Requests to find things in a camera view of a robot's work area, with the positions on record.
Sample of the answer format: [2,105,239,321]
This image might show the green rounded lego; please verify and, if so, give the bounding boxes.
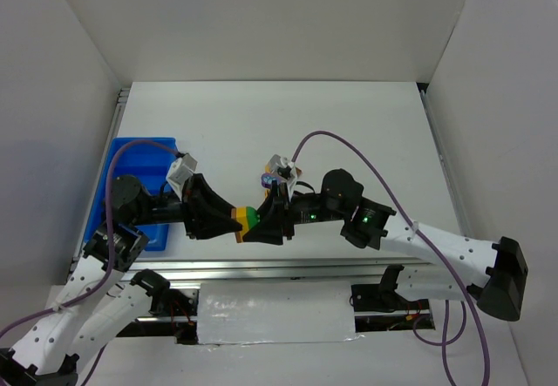
[244,207,260,229]

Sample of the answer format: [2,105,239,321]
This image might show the purple cable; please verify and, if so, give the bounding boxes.
[290,131,492,386]
[0,139,180,386]

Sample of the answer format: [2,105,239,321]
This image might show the blue compartment bin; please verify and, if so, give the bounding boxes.
[82,136,180,253]

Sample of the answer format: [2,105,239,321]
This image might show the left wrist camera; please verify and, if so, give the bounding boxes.
[166,153,197,199]

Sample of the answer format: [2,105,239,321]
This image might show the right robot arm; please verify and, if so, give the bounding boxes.
[235,169,528,322]

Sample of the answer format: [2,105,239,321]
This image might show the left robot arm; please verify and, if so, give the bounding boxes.
[1,174,242,385]

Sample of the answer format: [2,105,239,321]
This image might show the aluminium frame rail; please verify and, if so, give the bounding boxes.
[122,258,433,283]

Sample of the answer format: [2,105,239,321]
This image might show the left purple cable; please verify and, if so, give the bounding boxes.
[0,139,180,386]

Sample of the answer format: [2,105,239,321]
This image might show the white foil panel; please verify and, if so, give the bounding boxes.
[197,281,357,345]

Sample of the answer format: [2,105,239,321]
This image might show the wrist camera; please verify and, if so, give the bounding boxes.
[264,154,299,191]
[166,153,197,199]

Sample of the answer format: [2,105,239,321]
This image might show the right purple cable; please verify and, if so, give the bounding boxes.
[290,131,492,386]

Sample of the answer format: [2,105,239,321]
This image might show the purple oval lego with print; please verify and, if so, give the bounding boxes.
[261,173,276,189]

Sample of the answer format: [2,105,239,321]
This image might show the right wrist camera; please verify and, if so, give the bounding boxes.
[264,154,299,191]

